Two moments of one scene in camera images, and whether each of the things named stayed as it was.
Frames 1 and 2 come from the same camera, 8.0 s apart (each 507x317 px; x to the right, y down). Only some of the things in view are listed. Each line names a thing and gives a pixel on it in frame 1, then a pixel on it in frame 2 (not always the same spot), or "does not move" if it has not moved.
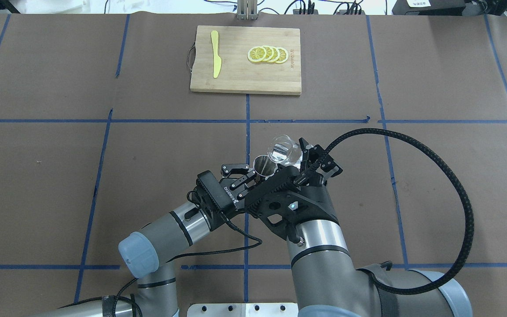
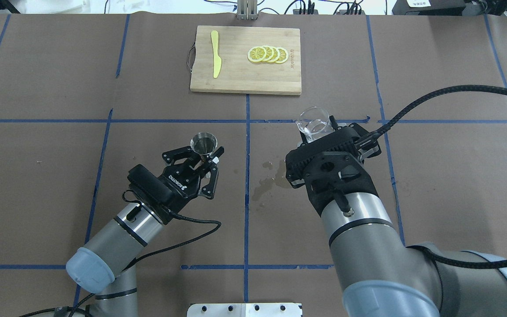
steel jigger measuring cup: [264, 166] → [203, 143]
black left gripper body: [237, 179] → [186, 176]
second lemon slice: [270, 53] does not move
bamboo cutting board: [238, 74] does not move
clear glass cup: [283, 149] → [314, 123]
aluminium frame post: [247, 9] does not move
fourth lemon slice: [283, 55] does not move
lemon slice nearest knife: [256, 54] does not move
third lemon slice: [276, 56] does not move
